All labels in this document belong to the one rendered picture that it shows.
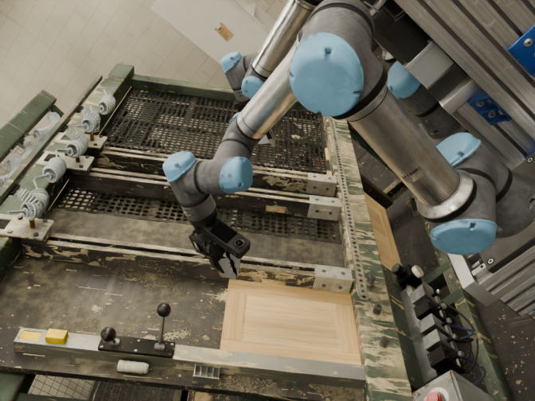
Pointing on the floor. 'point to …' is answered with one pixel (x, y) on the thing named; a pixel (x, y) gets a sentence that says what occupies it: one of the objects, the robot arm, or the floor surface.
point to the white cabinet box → (218, 24)
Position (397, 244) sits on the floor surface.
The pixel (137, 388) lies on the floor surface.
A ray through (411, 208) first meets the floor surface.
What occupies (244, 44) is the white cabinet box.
